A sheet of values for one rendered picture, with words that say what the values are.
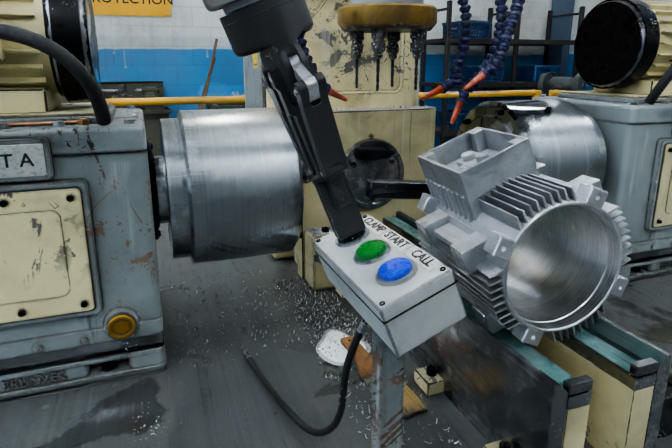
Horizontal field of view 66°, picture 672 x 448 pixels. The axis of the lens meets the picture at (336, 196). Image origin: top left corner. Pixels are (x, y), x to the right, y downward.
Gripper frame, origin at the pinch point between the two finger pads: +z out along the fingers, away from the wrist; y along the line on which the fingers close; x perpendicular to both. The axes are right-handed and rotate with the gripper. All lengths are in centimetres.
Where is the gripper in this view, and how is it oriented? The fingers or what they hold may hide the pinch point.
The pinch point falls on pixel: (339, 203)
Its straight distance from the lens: 51.9
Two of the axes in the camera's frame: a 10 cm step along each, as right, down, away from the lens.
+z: 3.4, 8.7, 3.6
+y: -3.5, -2.4, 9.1
